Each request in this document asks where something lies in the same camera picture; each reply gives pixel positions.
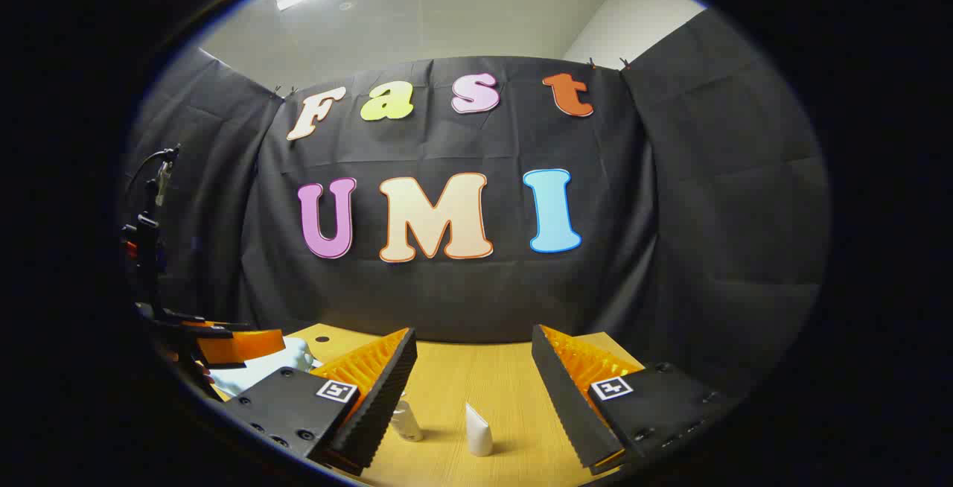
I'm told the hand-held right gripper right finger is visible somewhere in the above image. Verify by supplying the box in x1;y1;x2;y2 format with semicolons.
531;325;738;477

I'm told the white pump bottle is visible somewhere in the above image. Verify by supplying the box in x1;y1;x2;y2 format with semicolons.
390;390;425;443

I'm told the small light blue suitcase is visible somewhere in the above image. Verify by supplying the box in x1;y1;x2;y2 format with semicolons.
208;336;322;398

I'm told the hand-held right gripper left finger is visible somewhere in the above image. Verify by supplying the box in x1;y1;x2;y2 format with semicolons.
223;327;418;477

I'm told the white squeeze tube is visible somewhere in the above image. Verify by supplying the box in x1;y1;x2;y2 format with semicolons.
465;402;494;458

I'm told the black backdrop cloth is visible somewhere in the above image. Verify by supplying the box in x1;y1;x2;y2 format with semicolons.
123;9;831;398

